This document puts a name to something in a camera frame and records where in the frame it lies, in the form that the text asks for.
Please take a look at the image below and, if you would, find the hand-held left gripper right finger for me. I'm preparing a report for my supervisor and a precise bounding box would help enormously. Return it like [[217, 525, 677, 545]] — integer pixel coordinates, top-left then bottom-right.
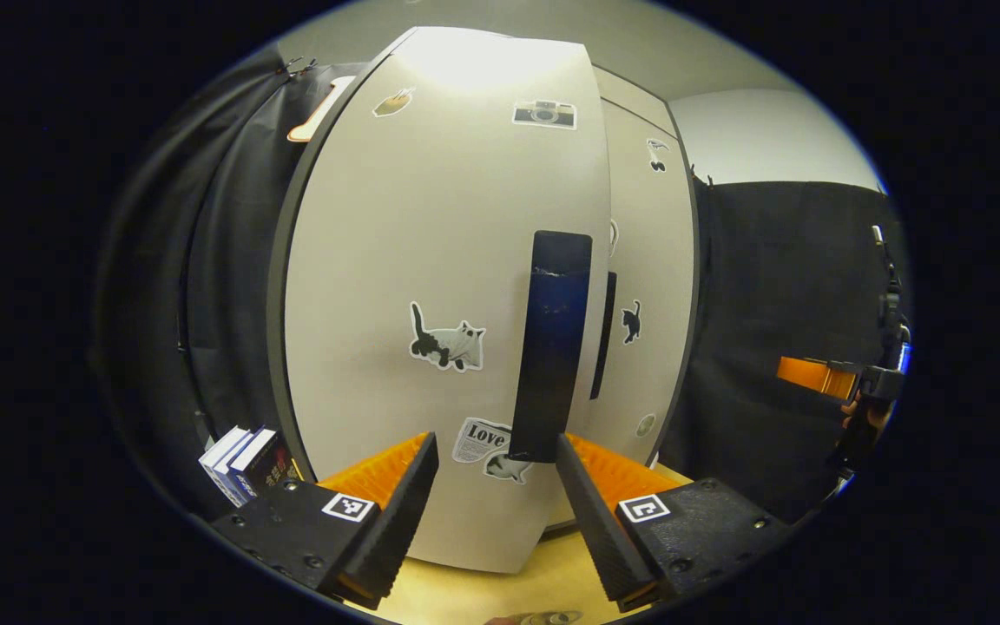
[[555, 432, 794, 613]]

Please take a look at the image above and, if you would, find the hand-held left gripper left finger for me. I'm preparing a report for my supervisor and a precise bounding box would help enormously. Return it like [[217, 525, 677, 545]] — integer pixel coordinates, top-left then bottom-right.
[[207, 431, 440, 610]]

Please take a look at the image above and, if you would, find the black backdrop cloth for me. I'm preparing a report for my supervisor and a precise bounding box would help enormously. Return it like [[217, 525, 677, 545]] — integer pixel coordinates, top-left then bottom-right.
[[656, 178, 911, 522], [92, 56, 371, 522]]

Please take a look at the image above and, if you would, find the black door handle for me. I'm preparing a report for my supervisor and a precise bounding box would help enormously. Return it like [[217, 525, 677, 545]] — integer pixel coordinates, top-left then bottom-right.
[[509, 230, 594, 463], [589, 272, 618, 400]]

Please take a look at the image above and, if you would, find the white and grey cabinet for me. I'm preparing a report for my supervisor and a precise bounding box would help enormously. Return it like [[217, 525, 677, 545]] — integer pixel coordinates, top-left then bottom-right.
[[266, 26, 701, 530]]

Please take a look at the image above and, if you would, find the dark red book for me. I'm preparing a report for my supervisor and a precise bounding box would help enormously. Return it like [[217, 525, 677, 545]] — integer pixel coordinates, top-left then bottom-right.
[[240, 431, 302, 502]]

